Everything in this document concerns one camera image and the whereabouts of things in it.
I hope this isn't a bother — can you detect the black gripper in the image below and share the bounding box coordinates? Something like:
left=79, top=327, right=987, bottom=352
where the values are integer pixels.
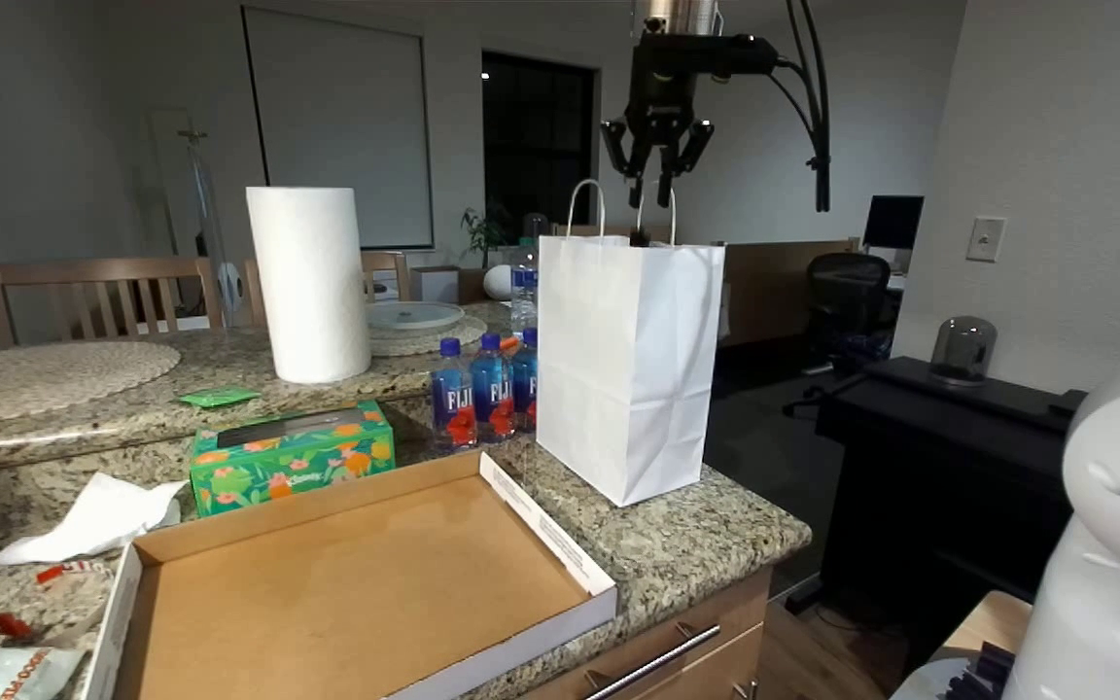
left=598, top=34, right=778, bottom=208

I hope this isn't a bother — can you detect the white paper bag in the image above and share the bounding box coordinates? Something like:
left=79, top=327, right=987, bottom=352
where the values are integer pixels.
left=535, top=202, right=727, bottom=507

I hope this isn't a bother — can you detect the clear plastic water bottle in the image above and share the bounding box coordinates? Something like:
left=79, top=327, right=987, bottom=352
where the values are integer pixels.
left=510, top=252, right=535, bottom=331

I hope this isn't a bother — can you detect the computer monitor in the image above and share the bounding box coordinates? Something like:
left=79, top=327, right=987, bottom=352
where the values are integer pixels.
left=865, top=195, right=920, bottom=248

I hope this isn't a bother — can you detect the Fiji water bottle right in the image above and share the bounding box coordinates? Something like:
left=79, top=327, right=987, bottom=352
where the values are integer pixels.
left=510, top=327, right=535, bottom=432

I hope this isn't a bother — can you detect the fiji water bottle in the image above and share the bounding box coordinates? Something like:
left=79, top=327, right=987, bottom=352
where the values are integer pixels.
left=432, top=337, right=477, bottom=446
left=471, top=331, right=513, bottom=438
left=510, top=327, right=535, bottom=432

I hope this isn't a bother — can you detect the black office chair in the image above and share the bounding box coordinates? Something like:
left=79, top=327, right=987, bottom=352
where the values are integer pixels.
left=787, top=252, right=891, bottom=418

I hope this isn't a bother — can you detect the Fiji water bottle middle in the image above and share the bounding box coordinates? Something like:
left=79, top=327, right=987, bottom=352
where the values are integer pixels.
left=471, top=331, right=513, bottom=438

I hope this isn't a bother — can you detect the Fiji water bottle left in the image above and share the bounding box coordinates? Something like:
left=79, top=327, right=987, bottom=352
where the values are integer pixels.
left=432, top=337, right=477, bottom=446

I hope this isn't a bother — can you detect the white paper towel roll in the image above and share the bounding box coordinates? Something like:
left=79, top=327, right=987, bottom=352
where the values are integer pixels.
left=244, top=186, right=371, bottom=387

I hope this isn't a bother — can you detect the black desk cabinet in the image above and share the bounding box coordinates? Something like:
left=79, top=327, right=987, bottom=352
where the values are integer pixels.
left=817, top=358, right=1082, bottom=663

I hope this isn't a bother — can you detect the green sticky note pad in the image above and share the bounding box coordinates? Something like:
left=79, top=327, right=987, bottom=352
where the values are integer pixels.
left=180, top=390, right=255, bottom=411

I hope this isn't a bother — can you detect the shallow cardboard box tray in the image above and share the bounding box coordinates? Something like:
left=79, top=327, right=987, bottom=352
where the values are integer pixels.
left=83, top=453, right=617, bottom=700

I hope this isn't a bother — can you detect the green tissue box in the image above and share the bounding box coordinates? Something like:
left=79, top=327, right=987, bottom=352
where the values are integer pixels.
left=187, top=401, right=395, bottom=519

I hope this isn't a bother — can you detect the wooden chair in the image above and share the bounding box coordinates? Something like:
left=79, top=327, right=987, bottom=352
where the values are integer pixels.
left=0, top=256, right=224, bottom=345

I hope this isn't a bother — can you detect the white crumpled napkin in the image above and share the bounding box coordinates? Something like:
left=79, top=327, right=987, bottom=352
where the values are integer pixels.
left=0, top=476, right=184, bottom=569

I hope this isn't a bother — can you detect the red white snack packet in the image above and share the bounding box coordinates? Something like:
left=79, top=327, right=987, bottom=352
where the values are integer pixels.
left=0, top=616, right=84, bottom=700

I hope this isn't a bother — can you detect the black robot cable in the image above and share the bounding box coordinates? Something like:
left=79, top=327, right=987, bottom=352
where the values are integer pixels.
left=766, top=0, right=835, bottom=218

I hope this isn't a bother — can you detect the wall light switch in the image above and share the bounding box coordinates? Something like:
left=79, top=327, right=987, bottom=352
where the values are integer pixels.
left=966, top=213, right=1007, bottom=263

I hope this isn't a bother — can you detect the silver drawer handle bar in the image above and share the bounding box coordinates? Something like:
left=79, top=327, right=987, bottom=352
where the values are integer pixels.
left=582, top=622, right=725, bottom=700

